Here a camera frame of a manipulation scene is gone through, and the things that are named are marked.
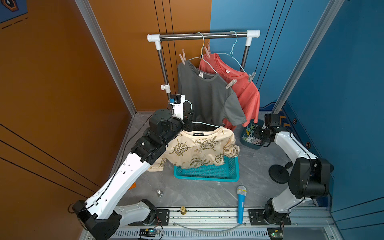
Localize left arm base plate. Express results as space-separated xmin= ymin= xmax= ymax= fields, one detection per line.
xmin=129 ymin=209 xmax=170 ymax=227

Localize right green circuit board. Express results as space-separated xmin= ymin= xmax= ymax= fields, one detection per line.
xmin=267 ymin=228 xmax=284 ymax=240

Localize beige clothespin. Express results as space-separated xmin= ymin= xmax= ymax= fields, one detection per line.
xmin=179 ymin=49 xmax=187 ymax=66

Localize left green circuit board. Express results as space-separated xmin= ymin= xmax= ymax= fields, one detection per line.
xmin=138 ymin=228 xmax=162 ymax=240

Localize dark teal clothespin bin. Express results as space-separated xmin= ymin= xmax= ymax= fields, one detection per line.
xmin=240 ymin=120 xmax=264 ymax=150

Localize grey garment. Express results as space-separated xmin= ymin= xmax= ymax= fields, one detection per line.
xmin=178 ymin=61 xmax=247 ymax=126

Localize aluminium front rail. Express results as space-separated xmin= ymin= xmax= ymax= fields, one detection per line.
xmin=83 ymin=206 xmax=337 ymax=229

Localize pink clothespin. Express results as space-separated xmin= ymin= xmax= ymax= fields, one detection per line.
xmin=204 ymin=43 xmax=211 ymax=58

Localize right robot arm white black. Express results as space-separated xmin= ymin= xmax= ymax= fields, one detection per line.
xmin=255 ymin=114 xmax=334 ymax=225

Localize small brass weight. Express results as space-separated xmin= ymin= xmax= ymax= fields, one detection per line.
xmin=180 ymin=206 xmax=187 ymax=215

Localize white clothespin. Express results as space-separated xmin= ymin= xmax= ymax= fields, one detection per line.
xmin=226 ymin=79 xmax=238 ymax=89

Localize white wire hanger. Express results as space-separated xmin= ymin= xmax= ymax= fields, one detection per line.
xmin=189 ymin=32 xmax=217 ymax=74

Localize orange rectangular tag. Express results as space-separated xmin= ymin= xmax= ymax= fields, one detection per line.
xmin=129 ymin=183 xmax=137 ymax=190

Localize light green wire hanger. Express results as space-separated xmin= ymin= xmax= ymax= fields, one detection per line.
xmin=217 ymin=31 xmax=246 ymax=73

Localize green circuit board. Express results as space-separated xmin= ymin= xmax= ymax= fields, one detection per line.
xmin=267 ymin=228 xmax=284 ymax=240
xmin=138 ymin=228 xmax=162 ymax=240

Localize metal clothes drying rack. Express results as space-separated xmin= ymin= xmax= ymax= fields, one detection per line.
xmin=146 ymin=29 xmax=261 ymax=103

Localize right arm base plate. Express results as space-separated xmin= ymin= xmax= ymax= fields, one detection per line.
xmin=248 ymin=209 xmax=292 ymax=226

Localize blue toy microphone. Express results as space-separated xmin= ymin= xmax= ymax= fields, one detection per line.
xmin=237 ymin=186 xmax=247 ymax=225

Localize teal plastic laundry basket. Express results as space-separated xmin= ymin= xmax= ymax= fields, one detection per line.
xmin=174 ymin=157 xmax=240 ymax=183

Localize grey clothespin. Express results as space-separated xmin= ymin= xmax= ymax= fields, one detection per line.
xmin=248 ymin=72 xmax=256 ymax=83

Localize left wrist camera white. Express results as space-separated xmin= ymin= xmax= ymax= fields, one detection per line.
xmin=169 ymin=94 xmax=186 ymax=120

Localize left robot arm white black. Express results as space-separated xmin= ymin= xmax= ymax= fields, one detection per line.
xmin=69 ymin=109 xmax=194 ymax=240

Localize red t-shirt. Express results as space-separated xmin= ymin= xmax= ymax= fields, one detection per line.
xmin=199 ymin=54 xmax=260 ymax=128

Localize beige patterned cloth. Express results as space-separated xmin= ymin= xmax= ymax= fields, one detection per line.
xmin=148 ymin=127 xmax=240 ymax=172

